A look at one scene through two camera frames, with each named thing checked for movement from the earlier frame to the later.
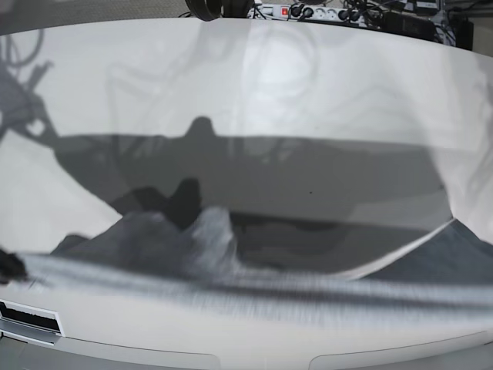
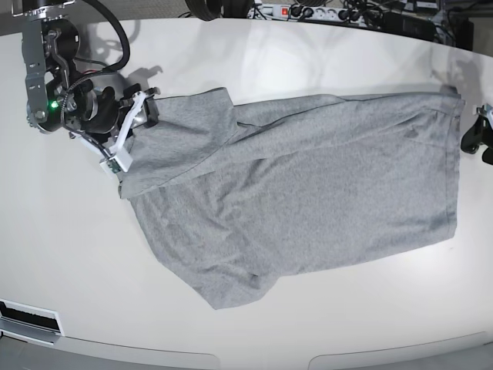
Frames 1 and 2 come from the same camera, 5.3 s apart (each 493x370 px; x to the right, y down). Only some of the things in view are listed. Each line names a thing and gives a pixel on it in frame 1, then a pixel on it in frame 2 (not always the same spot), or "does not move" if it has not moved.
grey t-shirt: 442,277 to 240,194
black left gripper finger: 11,266 to 105,109
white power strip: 307,11 does not move
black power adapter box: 408,24 does not move
